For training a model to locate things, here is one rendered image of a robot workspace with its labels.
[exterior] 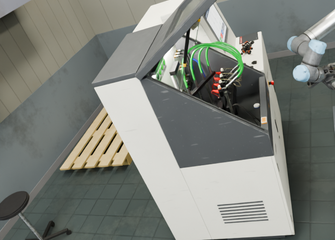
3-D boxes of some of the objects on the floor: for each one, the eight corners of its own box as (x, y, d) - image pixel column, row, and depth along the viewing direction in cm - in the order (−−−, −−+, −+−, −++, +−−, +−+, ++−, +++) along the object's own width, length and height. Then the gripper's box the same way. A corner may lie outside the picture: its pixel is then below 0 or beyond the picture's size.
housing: (214, 245, 258) (135, 72, 183) (179, 247, 268) (90, 83, 193) (225, 129, 369) (179, -8, 295) (200, 133, 379) (149, 2, 305)
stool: (41, 223, 350) (8, 182, 322) (77, 224, 330) (45, 181, 301) (11, 268, 314) (-30, 227, 285) (49, 272, 294) (10, 228, 265)
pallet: (110, 109, 509) (107, 102, 503) (165, 101, 468) (162, 94, 462) (61, 176, 408) (56, 169, 402) (125, 174, 368) (120, 166, 362)
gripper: (334, 89, 162) (356, 90, 173) (320, 51, 167) (343, 54, 178) (318, 96, 168) (340, 96, 179) (305, 59, 173) (328, 62, 185)
